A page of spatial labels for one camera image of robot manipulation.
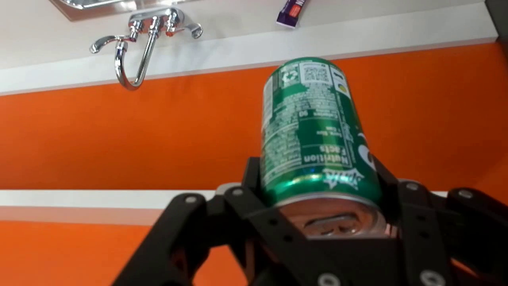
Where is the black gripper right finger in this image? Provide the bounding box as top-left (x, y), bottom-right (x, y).
top-left (370, 156), bottom-right (508, 286)

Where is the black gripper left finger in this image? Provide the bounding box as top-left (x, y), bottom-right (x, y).
top-left (110, 156), bottom-right (319, 286)

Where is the green soda can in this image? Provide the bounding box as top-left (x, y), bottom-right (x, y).
top-left (259, 56), bottom-right (397, 240)

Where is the purple candy bar wrapper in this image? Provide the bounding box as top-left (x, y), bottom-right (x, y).
top-left (275, 0), bottom-right (311, 30)

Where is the stainless steel sink basin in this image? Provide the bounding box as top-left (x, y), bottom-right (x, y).
top-left (49, 0), bottom-right (187, 22)

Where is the long white wall shelf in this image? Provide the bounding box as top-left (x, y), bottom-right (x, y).
top-left (0, 188), bottom-right (508, 227)

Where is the chrome faucet with two handles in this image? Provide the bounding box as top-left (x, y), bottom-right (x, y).
top-left (87, 6), bottom-right (205, 92)

